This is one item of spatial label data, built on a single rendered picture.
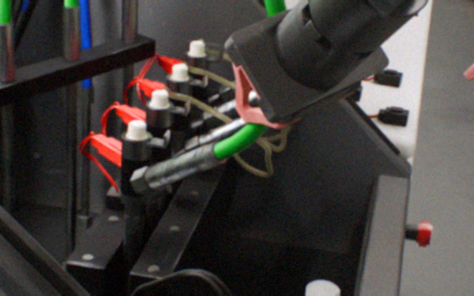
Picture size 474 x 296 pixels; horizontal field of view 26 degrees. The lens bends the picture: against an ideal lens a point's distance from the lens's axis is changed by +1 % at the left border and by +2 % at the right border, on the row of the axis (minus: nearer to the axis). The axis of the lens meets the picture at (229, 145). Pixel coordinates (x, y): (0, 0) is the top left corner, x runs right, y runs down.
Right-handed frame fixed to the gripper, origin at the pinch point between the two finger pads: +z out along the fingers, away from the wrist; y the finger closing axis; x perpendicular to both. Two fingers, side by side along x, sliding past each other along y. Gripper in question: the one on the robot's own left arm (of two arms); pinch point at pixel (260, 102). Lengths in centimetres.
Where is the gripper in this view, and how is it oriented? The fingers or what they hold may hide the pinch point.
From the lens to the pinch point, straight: 76.7
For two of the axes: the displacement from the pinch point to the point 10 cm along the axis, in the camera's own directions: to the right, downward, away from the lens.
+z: -3.5, 3.5, 8.7
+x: 5.0, 8.6, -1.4
